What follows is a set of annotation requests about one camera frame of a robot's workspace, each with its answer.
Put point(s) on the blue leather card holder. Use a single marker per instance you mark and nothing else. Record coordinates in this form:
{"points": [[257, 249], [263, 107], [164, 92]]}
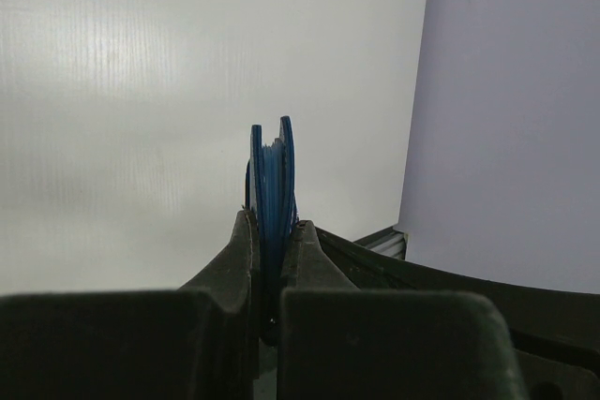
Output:
{"points": [[269, 195]]}

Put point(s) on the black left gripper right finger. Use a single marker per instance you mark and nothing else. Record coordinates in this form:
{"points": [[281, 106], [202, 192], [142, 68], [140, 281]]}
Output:
{"points": [[358, 325]]}

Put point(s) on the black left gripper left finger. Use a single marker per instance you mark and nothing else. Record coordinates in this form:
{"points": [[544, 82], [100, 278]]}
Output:
{"points": [[199, 341]]}

